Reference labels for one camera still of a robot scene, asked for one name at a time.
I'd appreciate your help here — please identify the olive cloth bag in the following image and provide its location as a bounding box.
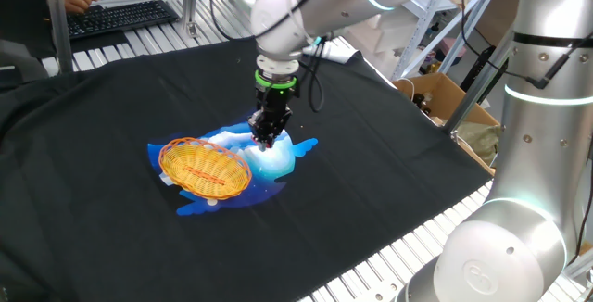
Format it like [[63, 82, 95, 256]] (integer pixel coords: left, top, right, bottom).
[[456, 120, 502, 167]]

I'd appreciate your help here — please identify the green flange ring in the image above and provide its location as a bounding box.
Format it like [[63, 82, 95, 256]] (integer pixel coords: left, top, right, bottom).
[[253, 69, 298, 91]]

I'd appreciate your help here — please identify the white foam block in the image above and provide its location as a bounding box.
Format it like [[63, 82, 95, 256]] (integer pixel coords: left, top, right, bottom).
[[342, 0, 427, 56]]

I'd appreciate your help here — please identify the black t-shirt with blue print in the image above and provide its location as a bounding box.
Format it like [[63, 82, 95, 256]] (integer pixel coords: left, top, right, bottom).
[[0, 31, 495, 302]]

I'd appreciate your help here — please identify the brown cardboard box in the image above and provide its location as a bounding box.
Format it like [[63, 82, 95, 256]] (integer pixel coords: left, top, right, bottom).
[[391, 72, 504, 178]]

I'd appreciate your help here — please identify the black strap band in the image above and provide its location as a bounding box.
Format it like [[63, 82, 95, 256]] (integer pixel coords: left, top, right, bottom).
[[511, 31, 593, 49]]

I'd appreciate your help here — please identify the aluminium frame post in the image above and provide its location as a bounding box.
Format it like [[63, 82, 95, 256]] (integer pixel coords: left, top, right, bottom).
[[40, 0, 74, 75], [179, 0, 201, 39], [442, 28, 515, 136]]

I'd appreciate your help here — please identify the white metal shelf rack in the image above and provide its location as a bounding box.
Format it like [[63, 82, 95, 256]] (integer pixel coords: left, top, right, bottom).
[[391, 0, 509, 81]]

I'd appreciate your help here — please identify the black computer keyboard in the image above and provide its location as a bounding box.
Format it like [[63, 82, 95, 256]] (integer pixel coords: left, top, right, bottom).
[[64, 0, 181, 40]]

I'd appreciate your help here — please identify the orange wicker oval basket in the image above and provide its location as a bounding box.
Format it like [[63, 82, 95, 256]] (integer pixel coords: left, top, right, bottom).
[[158, 136, 254, 201]]

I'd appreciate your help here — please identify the black cable with plug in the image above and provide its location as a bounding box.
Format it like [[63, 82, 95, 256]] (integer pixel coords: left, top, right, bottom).
[[456, 0, 593, 91]]

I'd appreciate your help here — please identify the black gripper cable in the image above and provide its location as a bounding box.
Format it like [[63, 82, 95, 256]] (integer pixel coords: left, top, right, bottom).
[[296, 37, 328, 114]]

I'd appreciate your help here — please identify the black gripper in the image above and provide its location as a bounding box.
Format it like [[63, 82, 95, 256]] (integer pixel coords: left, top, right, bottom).
[[246, 86, 297, 151]]

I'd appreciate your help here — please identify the dark small bottle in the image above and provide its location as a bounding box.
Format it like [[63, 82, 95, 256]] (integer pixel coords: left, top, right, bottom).
[[410, 92, 433, 117]]

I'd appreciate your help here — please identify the black flat device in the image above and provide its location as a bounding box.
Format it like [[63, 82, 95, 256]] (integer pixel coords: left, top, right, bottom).
[[460, 45, 499, 94]]

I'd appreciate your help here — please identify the pink box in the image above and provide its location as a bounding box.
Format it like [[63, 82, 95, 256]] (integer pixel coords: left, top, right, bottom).
[[439, 37, 467, 60]]

